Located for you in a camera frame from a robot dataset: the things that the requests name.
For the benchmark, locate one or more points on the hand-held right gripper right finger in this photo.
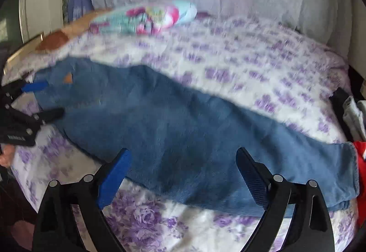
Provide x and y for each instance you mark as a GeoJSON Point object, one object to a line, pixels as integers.
{"type": "Point", "coordinates": [253, 177]}

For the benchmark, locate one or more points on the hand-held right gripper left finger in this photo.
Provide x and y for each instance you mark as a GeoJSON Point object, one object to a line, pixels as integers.
{"type": "Point", "coordinates": [114, 177]}

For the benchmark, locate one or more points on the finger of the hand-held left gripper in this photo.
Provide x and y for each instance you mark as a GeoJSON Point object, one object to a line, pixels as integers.
{"type": "Point", "coordinates": [35, 86]}
{"type": "Point", "coordinates": [48, 115]}

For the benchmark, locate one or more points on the blue denim pants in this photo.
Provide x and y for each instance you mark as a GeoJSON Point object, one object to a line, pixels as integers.
{"type": "Point", "coordinates": [185, 140]}

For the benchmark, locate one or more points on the person's left hand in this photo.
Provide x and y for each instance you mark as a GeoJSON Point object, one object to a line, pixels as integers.
{"type": "Point", "coordinates": [5, 156]}

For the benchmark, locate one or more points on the brown quilted pillow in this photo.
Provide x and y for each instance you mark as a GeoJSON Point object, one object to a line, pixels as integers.
{"type": "Point", "coordinates": [54, 39]}

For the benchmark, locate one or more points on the red garment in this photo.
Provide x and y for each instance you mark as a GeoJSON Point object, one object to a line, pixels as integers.
{"type": "Point", "coordinates": [360, 152]}

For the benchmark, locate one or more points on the grey garment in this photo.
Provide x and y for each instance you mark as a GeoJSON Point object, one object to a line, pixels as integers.
{"type": "Point", "coordinates": [353, 115]}

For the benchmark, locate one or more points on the black garment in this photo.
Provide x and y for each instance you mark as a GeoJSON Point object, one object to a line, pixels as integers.
{"type": "Point", "coordinates": [338, 96]}

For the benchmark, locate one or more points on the purple floral bedspread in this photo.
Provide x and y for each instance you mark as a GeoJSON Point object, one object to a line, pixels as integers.
{"type": "Point", "coordinates": [243, 55]}

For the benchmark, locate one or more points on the folded floral blanket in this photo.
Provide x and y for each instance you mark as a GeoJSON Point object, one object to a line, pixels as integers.
{"type": "Point", "coordinates": [143, 17]}

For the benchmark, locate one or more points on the dark purple pillow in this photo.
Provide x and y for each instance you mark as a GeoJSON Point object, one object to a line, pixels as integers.
{"type": "Point", "coordinates": [203, 15]}

